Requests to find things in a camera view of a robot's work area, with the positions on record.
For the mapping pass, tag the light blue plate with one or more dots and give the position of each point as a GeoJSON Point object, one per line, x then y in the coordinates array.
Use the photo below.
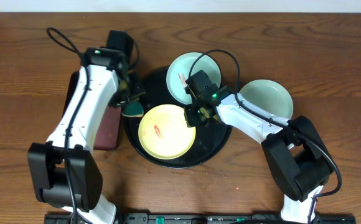
{"type": "Point", "coordinates": [178, 72]}
{"type": "Point", "coordinates": [270, 96]}

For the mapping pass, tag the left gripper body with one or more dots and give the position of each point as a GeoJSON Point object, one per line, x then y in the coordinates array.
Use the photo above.
{"type": "Point", "coordinates": [129, 93]}

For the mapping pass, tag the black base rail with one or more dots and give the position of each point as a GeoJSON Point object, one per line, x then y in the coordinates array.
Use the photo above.
{"type": "Point", "coordinates": [144, 218]}

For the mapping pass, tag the round black tray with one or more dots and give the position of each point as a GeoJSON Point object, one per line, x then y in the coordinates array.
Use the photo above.
{"type": "Point", "coordinates": [210, 138]}

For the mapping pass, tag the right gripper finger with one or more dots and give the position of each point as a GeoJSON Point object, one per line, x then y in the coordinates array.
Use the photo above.
{"type": "Point", "coordinates": [208, 113]}
{"type": "Point", "coordinates": [192, 116]}

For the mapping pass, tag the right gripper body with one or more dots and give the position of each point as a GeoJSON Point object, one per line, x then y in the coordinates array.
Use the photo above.
{"type": "Point", "coordinates": [201, 104]}

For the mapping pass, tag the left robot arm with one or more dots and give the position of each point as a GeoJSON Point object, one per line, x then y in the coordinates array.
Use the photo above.
{"type": "Point", "coordinates": [63, 171]}

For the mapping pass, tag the rectangular black tray red mat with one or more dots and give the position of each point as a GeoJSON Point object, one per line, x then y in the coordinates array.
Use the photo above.
{"type": "Point", "coordinates": [109, 129]}

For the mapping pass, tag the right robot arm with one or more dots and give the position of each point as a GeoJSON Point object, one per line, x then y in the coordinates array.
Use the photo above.
{"type": "Point", "coordinates": [298, 160]}

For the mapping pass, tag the green sponge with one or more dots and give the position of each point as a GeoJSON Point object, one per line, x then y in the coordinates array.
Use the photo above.
{"type": "Point", "coordinates": [133, 110]}

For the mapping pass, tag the yellow plate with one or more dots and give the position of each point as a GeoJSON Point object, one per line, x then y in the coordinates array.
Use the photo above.
{"type": "Point", "coordinates": [164, 134]}

